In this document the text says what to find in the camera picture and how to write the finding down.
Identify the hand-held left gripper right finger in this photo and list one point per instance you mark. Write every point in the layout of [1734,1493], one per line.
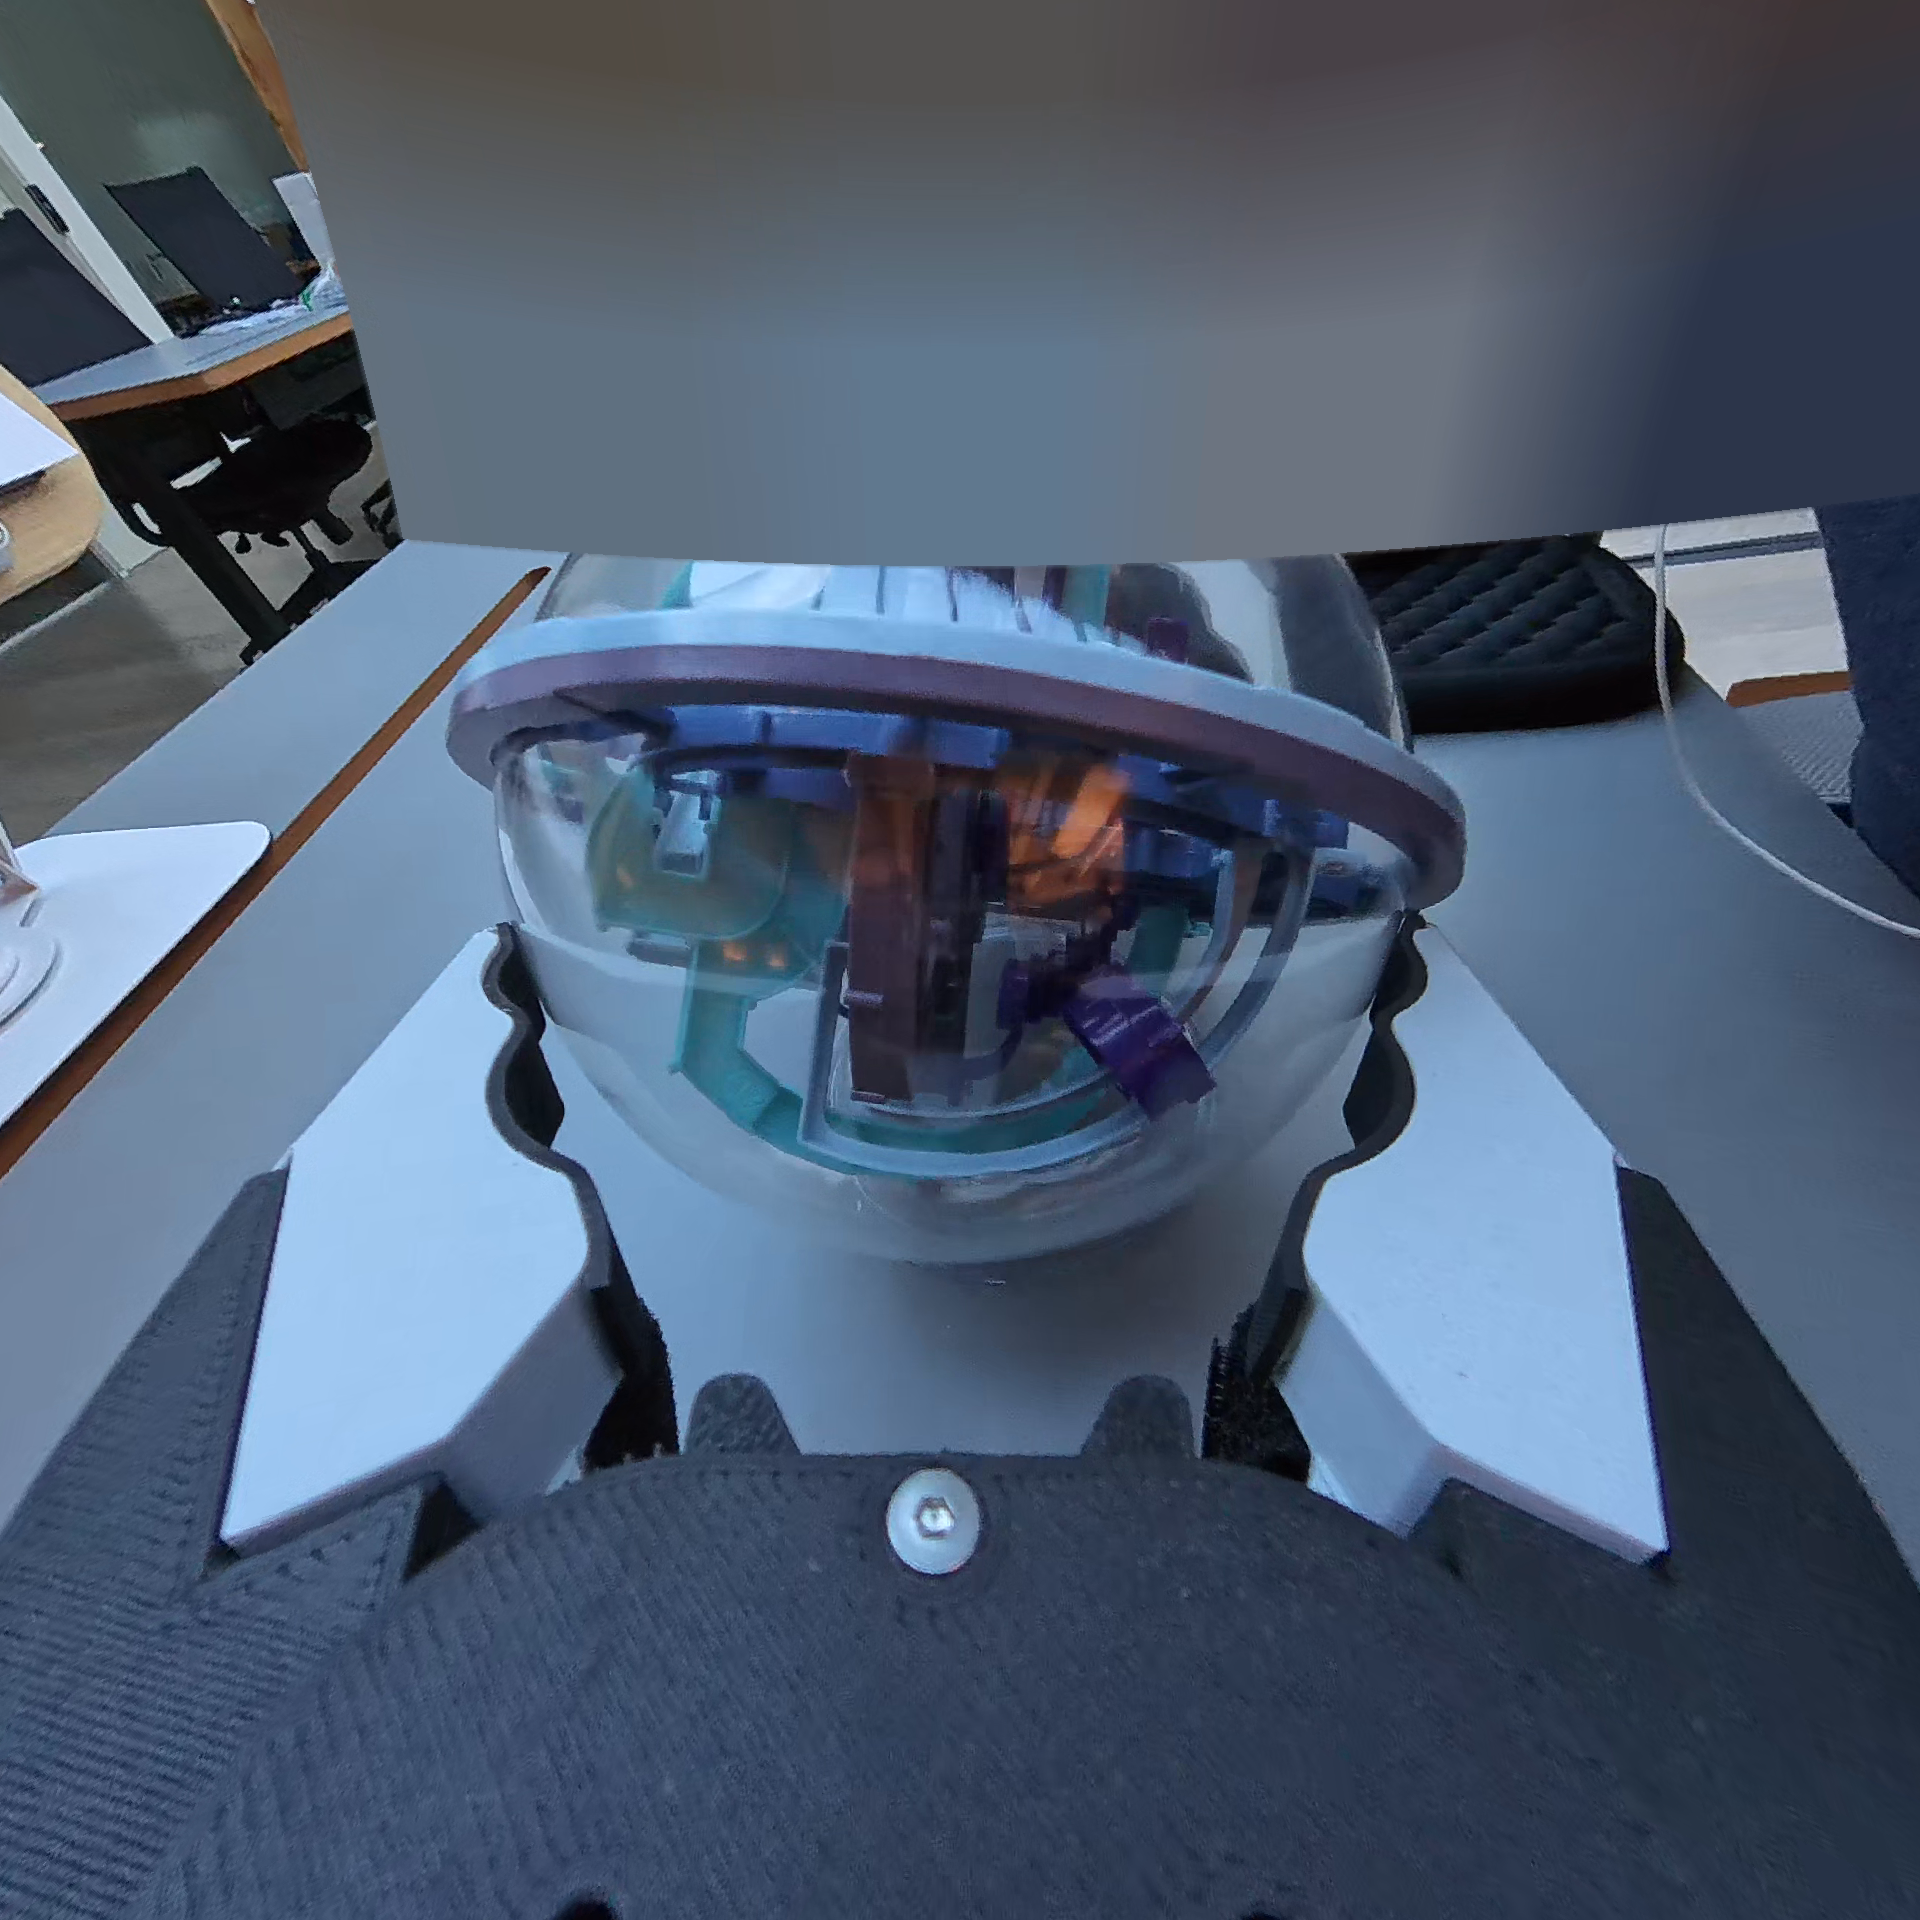
[1480,1276]

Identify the white display stand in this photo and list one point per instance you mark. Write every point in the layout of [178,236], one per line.
[131,917]

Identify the black monitor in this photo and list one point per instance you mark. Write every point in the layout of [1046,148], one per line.
[195,244]
[64,312]

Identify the white instruction sheet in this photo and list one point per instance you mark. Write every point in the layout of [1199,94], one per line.
[23,444]

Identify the wooden display board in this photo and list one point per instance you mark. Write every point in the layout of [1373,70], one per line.
[65,519]

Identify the clear sphere maze ball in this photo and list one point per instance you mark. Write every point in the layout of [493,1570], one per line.
[958,931]

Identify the white round disc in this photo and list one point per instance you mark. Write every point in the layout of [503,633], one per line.
[23,981]

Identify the wood top desk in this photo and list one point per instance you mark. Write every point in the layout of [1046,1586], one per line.
[195,356]

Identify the black office chair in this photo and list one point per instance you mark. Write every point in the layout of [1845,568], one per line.
[284,470]

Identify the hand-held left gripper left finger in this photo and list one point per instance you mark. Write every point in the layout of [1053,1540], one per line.
[419,1276]

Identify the dark blue cloth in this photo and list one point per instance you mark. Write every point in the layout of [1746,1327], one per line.
[1881,707]

